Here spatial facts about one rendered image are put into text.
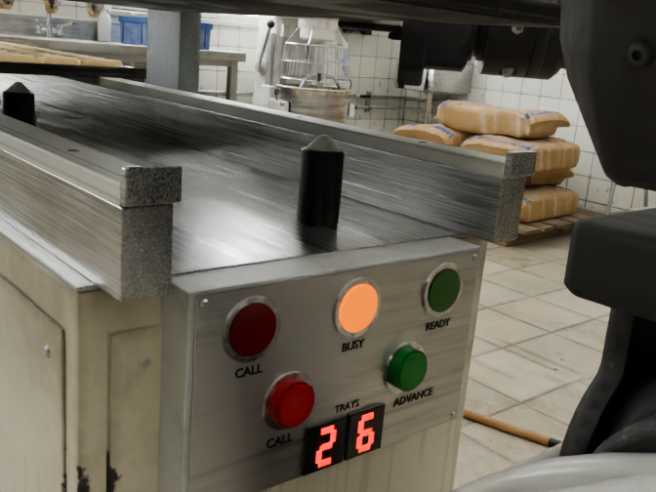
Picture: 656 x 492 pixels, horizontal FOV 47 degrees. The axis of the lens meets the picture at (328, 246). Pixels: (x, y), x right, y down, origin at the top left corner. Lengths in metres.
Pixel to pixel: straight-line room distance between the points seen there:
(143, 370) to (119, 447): 0.05
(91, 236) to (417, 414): 0.27
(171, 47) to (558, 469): 1.13
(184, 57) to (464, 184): 0.82
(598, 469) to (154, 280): 0.22
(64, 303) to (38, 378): 0.07
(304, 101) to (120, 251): 3.87
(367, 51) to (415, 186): 5.06
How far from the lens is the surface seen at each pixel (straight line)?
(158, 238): 0.39
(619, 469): 0.29
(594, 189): 5.01
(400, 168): 0.63
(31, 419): 0.51
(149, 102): 0.99
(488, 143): 4.25
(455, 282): 0.54
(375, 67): 5.73
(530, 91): 5.26
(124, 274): 0.38
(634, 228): 0.30
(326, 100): 4.24
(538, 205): 4.29
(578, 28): 0.27
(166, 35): 1.36
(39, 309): 0.47
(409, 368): 0.52
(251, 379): 0.45
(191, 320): 0.41
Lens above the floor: 0.97
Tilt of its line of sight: 15 degrees down
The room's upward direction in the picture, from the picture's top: 5 degrees clockwise
